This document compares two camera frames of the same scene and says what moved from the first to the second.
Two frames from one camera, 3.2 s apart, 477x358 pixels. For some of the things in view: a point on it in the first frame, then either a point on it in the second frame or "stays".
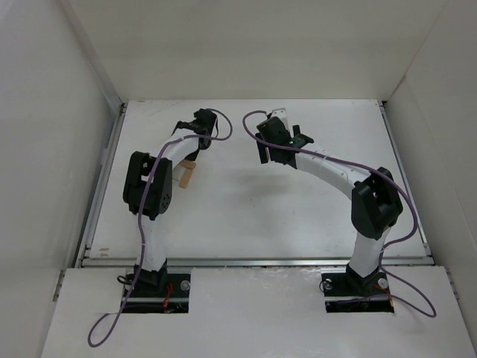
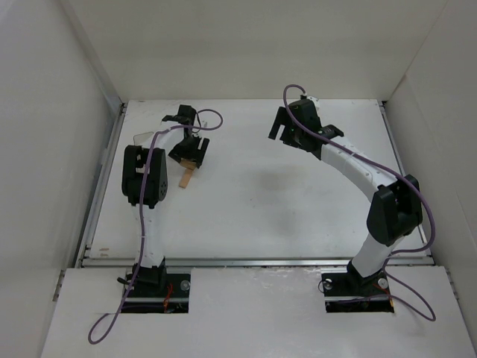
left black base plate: (173, 297) stays
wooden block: (188, 164) stays
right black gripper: (263, 150) to (285, 129)
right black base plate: (344, 286) stays
